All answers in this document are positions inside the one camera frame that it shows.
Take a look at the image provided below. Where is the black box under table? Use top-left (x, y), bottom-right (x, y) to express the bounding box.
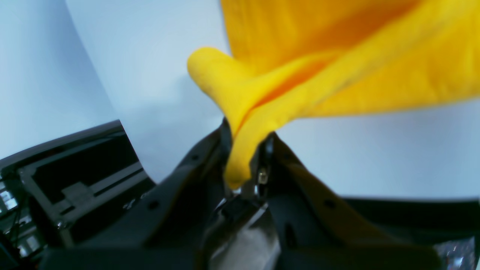
top-left (0, 121), bottom-right (155, 258)

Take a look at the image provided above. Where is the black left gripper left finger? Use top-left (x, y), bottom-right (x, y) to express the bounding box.
top-left (39, 119), bottom-right (231, 270)

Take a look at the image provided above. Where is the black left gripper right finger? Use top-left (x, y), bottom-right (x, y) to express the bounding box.
top-left (257, 133), bottom-right (442, 270)

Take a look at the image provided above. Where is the clear plastic bag with parts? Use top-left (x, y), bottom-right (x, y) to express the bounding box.
top-left (433, 237), bottom-right (479, 270)

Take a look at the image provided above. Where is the yellow T-shirt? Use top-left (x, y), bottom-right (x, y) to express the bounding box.
top-left (187, 0), bottom-right (480, 190)

